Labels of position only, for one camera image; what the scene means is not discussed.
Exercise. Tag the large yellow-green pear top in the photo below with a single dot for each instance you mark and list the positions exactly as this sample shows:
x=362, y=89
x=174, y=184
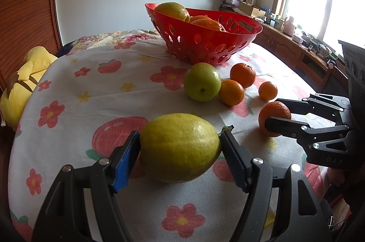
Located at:
x=174, y=10

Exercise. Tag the wooden headboard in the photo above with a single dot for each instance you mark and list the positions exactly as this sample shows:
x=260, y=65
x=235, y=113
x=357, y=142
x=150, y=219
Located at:
x=24, y=25

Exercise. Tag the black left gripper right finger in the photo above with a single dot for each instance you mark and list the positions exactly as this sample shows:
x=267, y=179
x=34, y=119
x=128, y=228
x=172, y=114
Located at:
x=299, y=216

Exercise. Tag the floral fruit print bedsheet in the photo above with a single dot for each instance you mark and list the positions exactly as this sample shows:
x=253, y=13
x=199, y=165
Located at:
x=89, y=101

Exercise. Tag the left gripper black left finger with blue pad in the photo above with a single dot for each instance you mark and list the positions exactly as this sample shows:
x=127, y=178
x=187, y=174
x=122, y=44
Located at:
x=81, y=203

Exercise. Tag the cardboard box on cabinet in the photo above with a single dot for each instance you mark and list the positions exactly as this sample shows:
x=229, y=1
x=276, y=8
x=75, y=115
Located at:
x=252, y=11

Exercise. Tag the small green round fruit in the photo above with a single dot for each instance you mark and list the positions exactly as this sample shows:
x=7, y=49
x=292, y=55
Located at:
x=202, y=82

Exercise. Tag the mandarin hidden behind pear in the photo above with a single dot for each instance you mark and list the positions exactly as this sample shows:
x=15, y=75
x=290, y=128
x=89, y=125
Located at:
x=231, y=92

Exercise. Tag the large yellow-green pear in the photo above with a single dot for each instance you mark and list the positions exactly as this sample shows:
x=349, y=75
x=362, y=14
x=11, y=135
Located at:
x=178, y=147
x=174, y=10

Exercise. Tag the red perforated plastic basket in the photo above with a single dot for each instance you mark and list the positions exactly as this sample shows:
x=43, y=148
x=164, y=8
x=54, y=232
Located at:
x=195, y=44

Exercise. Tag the grey speaker device right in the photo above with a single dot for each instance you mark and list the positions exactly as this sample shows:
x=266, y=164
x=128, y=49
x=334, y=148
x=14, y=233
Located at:
x=354, y=64

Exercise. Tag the large yellow-green pear front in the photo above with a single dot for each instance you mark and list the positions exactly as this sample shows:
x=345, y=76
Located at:
x=178, y=147

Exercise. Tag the mandarin orange medium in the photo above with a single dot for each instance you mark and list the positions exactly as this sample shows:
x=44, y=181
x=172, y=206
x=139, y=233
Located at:
x=275, y=109

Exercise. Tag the wooden chair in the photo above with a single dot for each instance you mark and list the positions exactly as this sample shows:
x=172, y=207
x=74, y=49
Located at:
x=314, y=71

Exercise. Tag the yellow plush toy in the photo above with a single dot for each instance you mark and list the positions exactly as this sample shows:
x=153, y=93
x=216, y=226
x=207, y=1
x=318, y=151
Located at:
x=21, y=84

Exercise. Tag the small mandarin right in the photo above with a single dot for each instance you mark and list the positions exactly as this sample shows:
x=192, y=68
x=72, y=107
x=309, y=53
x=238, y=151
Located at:
x=268, y=91

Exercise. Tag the large orange in basket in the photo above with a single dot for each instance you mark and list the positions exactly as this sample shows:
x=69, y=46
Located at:
x=205, y=21

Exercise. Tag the white pink bottle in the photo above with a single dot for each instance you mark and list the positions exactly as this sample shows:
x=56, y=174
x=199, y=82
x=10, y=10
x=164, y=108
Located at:
x=289, y=27

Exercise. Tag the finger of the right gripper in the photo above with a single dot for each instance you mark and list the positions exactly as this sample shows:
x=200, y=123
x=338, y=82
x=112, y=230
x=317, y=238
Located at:
x=303, y=133
x=323, y=105

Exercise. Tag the wooden cabinet under window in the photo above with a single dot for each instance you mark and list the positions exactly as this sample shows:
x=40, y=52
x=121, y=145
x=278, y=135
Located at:
x=289, y=52

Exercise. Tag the mandarin orange behind apple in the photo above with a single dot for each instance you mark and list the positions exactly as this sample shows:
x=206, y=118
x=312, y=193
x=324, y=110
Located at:
x=243, y=74

